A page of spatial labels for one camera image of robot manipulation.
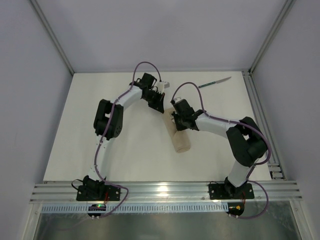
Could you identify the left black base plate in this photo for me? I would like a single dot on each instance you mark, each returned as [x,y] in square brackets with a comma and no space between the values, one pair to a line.
[95,190]

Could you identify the left black controller board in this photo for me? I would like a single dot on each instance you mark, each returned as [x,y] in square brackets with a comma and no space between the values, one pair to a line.
[95,211]

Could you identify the right side aluminium rail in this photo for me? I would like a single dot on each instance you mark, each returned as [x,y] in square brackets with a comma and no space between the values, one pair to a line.
[274,163]

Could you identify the aluminium frame post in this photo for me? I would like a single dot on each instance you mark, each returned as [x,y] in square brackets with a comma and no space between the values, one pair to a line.
[272,33]
[51,34]

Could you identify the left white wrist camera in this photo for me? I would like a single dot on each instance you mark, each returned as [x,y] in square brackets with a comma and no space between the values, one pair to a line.
[162,85]

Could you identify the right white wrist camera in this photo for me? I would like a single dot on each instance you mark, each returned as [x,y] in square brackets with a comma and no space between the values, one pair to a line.
[175,100]

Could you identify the green handled knife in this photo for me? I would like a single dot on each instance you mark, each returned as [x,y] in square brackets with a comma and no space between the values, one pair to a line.
[214,82]

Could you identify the beige cloth napkin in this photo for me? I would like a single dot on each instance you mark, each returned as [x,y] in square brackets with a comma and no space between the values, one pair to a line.
[180,139]

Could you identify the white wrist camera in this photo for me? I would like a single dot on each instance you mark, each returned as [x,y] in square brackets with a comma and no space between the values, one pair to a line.
[175,100]
[162,85]

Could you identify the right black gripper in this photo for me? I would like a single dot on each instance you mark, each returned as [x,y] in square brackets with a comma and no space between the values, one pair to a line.
[178,122]

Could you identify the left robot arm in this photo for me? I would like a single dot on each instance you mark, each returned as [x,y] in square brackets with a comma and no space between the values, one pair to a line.
[108,125]

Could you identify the black controller board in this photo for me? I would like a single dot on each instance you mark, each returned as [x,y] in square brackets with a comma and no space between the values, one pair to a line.
[235,209]
[95,211]

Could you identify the left aluminium frame post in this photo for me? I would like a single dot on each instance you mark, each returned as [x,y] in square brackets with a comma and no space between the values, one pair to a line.
[51,34]

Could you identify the green handled fork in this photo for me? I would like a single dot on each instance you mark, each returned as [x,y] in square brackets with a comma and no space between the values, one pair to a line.
[172,117]

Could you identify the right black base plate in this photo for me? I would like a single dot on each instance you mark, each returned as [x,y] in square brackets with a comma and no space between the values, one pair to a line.
[226,191]

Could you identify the right aluminium frame post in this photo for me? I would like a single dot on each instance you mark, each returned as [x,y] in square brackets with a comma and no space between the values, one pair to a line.
[272,33]

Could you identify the aluminium mounting rail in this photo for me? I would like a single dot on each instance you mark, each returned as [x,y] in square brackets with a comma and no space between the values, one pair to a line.
[161,192]

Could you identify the slotted grey cable duct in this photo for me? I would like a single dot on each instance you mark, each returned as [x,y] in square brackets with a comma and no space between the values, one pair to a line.
[136,208]

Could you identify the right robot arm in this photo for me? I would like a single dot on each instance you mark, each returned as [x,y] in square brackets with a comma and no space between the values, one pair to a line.
[246,141]

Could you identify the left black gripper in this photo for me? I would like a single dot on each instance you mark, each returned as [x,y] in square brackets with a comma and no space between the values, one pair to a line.
[155,97]

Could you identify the right black controller board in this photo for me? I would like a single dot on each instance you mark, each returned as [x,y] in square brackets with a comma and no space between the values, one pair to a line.
[235,209]

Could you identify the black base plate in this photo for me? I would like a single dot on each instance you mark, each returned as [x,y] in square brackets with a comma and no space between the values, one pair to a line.
[95,190]
[226,191]

